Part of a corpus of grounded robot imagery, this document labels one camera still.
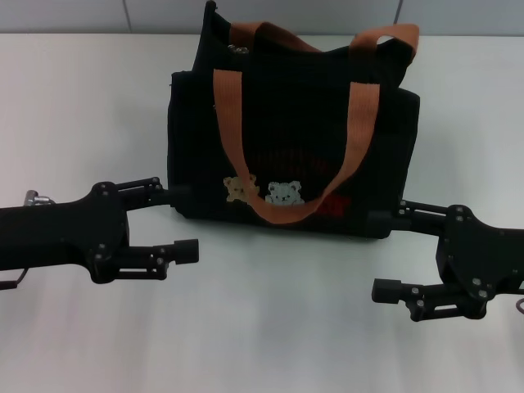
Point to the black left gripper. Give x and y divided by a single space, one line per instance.
61 233

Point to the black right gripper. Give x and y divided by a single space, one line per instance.
479 254

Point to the silver zipper pull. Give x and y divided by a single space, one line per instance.
238 50

